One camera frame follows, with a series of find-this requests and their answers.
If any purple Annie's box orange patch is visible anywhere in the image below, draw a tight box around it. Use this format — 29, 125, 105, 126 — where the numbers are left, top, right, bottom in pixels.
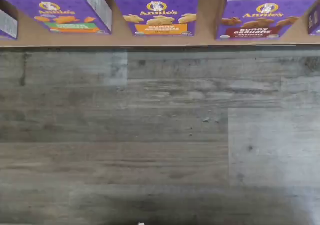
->
113, 0, 200, 38

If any brown wooden shelf board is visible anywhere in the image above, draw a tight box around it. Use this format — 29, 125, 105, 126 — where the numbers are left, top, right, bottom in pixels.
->
0, 0, 320, 49

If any purple Annie's box green patch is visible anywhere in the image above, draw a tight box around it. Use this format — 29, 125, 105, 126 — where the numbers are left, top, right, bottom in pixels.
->
1, 0, 113, 35

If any purple Annie's box brown patch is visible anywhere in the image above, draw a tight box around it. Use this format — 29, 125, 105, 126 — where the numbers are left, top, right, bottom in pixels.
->
215, 0, 319, 41

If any purple Annie's cracker box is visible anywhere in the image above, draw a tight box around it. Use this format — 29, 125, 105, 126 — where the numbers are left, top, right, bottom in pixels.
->
307, 3, 320, 36

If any purple box grey side panel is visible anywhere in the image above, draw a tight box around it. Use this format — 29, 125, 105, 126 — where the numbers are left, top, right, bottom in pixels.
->
0, 2, 19, 41

